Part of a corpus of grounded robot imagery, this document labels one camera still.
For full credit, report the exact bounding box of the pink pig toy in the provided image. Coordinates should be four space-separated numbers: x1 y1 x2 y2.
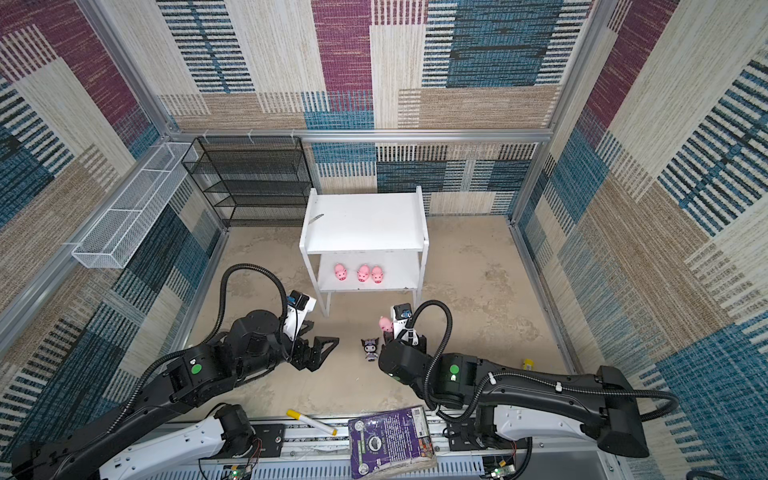
378 316 394 334
334 263 348 281
371 266 384 284
357 264 370 282

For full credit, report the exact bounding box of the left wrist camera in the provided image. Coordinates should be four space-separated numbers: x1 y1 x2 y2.
283 290 316 341

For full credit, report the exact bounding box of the purple toy package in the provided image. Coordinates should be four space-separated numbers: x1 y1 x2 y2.
347 406 437 479

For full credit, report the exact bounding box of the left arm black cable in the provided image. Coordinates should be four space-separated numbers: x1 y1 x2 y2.
107 263 292 433

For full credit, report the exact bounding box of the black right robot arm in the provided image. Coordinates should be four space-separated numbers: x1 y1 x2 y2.
379 340 650 458

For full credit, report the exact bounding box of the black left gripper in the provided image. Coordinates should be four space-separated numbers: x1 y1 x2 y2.
238 319 340 382

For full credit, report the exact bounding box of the white two-tier shelf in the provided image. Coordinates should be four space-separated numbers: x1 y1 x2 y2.
299 187 430 316

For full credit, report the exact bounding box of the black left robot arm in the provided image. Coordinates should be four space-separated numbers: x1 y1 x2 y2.
11 310 339 479

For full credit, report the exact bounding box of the yellow white marker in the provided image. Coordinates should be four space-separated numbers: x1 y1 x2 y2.
286 409 338 437

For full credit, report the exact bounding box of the black purple Kuromi figurine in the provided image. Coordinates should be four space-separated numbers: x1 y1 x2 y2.
361 337 380 362

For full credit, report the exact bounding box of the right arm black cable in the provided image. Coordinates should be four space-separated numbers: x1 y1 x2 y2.
406 299 680 424

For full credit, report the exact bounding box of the white wire mesh basket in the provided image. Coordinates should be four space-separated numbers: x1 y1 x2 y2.
72 142 189 269

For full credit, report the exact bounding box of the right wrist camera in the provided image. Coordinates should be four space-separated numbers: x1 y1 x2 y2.
391 303 421 347

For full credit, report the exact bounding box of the black wire mesh shelf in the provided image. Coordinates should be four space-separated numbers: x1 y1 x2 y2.
181 136 314 227

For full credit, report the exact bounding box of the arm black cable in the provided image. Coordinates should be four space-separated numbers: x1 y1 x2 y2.
406 299 680 424
107 263 292 433

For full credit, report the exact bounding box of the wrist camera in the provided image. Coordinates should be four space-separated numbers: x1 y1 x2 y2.
391 303 421 347
283 290 316 341

